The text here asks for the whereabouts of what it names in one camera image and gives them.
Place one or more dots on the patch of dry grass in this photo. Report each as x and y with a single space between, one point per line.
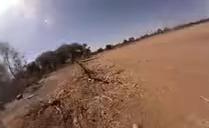
92 96

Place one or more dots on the group of dark trees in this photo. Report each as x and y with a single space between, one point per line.
58 56

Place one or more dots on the row of distant trees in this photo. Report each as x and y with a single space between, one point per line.
148 34

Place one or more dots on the brown dirt ground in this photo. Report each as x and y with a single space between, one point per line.
178 73

